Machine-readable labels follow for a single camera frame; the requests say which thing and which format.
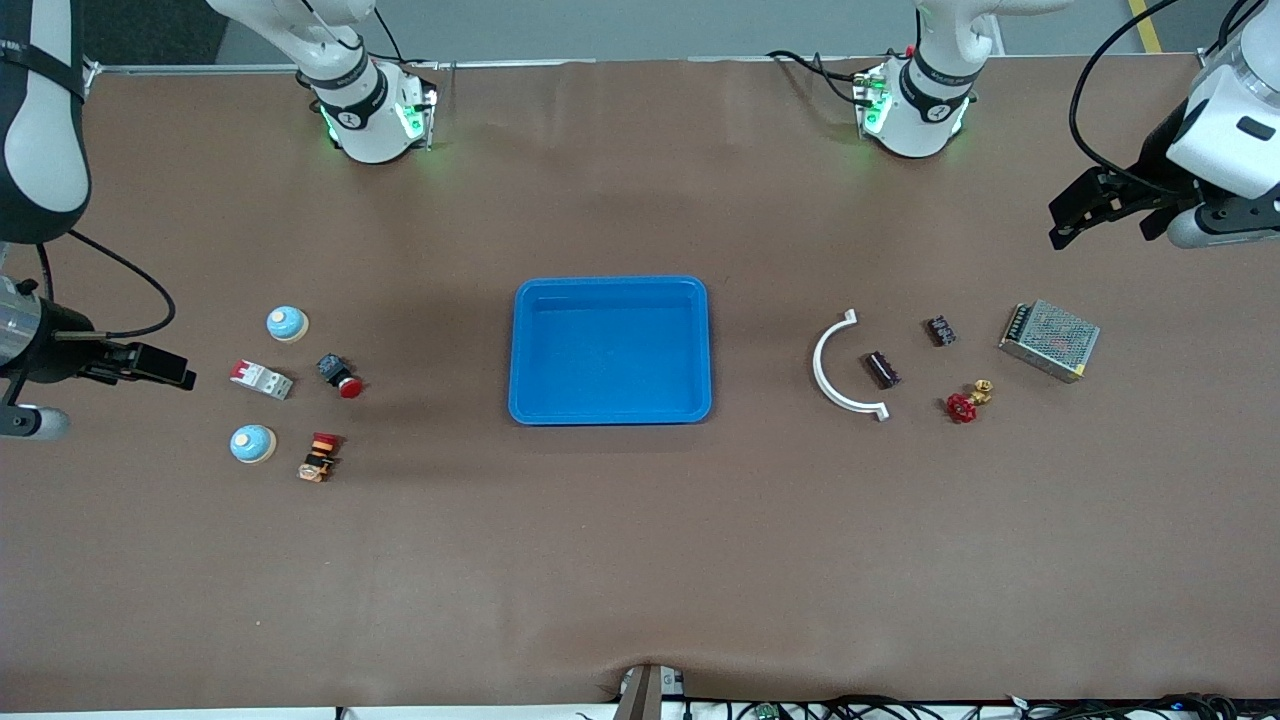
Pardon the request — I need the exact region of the grey metal bracket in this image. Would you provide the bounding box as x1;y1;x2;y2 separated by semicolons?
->
612;663;687;720

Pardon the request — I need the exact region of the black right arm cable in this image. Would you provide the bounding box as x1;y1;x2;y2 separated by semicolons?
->
40;228;177;341

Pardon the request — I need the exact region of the red orange striped push button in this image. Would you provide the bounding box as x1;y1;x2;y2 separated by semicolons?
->
297;432;344;484

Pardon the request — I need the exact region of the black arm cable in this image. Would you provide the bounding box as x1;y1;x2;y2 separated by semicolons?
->
40;228;177;341
1068;0;1261;196

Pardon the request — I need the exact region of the blue plastic tray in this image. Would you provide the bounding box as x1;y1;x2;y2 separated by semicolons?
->
508;275;713;427

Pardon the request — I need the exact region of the black cable bundle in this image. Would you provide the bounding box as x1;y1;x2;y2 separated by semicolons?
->
685;693;1280;720

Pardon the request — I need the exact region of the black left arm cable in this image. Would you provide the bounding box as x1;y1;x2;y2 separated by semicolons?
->
1068;0;1261;196

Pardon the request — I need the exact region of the white curved plastic clamp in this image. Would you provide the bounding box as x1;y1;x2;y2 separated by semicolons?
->
812;309;890;423

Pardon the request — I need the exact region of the brass valve with red handwheel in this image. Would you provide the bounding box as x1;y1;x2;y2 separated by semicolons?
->
946;379;995;425

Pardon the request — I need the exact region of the white and red circuit breaker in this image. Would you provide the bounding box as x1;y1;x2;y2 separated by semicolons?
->
229;360;295;401

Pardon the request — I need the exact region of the metal mesh power supply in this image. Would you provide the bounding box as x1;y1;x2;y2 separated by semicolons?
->
998;299;1102;384

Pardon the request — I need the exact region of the black base cable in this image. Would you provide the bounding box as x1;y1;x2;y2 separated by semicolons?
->
766;48;871;106

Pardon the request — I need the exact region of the red mushroom emergency stop button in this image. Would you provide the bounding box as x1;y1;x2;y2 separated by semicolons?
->
316;352;365;400

